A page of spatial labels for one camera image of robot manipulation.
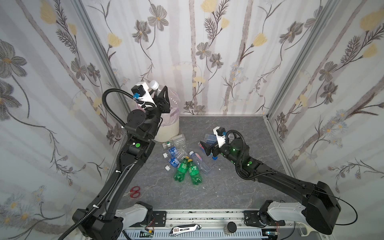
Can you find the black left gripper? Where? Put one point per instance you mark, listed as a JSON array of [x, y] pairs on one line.
[[159, 107]]

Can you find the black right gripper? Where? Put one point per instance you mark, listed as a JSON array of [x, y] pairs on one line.
[[214, 149]]

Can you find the ribbed clear bottle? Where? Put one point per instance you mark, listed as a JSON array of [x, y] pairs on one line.
[[173, 97]]

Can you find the tall clear blue bottle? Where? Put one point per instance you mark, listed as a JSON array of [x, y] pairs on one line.
[[203, 167]]

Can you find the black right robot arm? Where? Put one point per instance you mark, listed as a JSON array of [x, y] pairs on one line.
[[316, 206]]

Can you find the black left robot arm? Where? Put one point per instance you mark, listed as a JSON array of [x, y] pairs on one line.
[[99, 220]]

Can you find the cream bin with pink liner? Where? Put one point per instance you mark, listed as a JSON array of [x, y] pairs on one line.
[[168, 126]]

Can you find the pink label blue bottle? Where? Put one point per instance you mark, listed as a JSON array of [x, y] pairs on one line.
[[210, 155]]

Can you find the square clear blue cap bottle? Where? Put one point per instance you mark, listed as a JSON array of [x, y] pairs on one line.
[[210, 139]]

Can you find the clear bottle white cap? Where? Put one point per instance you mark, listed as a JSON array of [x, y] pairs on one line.
[[178, 141]]

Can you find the green soda bottle right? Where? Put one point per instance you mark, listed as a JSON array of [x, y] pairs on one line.
[[194, 172]]

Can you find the green soda bottle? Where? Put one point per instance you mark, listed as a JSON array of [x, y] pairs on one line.
[[194, 172], [181, 170]]

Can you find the green soda bottle left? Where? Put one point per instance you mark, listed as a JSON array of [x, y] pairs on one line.
[[181, 170]]

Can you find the clear bottle blue label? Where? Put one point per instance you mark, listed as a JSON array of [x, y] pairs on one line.
[[173, 152]]

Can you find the small blue label bottle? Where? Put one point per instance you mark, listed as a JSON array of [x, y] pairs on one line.
[[172, 162]]

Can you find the red scissors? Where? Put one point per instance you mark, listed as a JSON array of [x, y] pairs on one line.
[[135, 192]]

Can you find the silver adjustable wrench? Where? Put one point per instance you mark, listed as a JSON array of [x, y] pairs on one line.
[[184, 229]]

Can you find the white vegetable peeler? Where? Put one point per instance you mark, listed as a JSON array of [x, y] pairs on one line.
[[304, 229]]

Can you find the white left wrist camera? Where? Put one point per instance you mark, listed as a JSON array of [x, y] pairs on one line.
[[142, 96]]

